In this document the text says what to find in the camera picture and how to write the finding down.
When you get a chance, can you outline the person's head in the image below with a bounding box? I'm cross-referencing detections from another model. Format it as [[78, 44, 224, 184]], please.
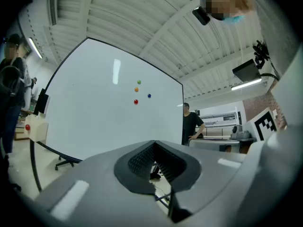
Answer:
[[198, 0, 256, 25]]

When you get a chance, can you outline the beige plastic box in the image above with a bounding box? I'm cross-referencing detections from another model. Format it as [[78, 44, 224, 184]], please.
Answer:
[[25, 114, 49, 142]]

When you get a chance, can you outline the ceiling light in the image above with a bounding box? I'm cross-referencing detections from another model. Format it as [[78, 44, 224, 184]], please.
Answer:
[[231, 78, 263, 91], [27, 37, 44, 60]]

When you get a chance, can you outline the black display mount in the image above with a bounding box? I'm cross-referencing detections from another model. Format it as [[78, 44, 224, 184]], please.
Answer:
[[252, 40, 271, 70]]

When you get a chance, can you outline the black whiteboard stand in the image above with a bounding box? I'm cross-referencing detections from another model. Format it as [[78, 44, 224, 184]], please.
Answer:
[[29, 140, 82, 192]]

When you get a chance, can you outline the white whiteboard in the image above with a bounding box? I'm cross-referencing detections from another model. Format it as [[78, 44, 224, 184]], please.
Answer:
[[33, 37, 185, 163]]

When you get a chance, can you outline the person's grey shirt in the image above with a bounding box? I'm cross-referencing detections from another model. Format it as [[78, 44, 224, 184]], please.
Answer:
[[245, 0, 298, 80]]

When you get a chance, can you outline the black whiteboard eraser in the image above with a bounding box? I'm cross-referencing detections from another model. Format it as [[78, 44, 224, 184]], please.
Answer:
[[33, 88, 51, 115]]

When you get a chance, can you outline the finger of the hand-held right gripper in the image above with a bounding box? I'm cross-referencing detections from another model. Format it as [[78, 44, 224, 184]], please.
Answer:
[[189, 138, 258, 155]]

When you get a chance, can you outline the black timer display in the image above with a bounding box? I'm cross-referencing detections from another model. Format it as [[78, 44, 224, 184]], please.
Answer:
[[232, 58, 261, 83]]

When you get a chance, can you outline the ceiling air conditioner vent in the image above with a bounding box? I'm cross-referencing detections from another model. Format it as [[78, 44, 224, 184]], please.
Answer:
[[48, 0, 59, 26]]

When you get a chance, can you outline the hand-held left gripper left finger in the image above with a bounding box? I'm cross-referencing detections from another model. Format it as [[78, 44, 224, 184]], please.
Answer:
[[35, 140, 176, 227]]

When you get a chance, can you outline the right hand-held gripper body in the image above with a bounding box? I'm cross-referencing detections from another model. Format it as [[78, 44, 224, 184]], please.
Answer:
[[231, 107, 278, 142]]

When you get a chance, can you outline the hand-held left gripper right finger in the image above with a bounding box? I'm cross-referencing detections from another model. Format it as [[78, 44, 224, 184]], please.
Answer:
[[155, 140, 247, 217]]

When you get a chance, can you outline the black head camera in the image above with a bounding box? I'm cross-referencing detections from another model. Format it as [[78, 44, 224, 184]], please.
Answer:
[[192, 6, 211, 26]]

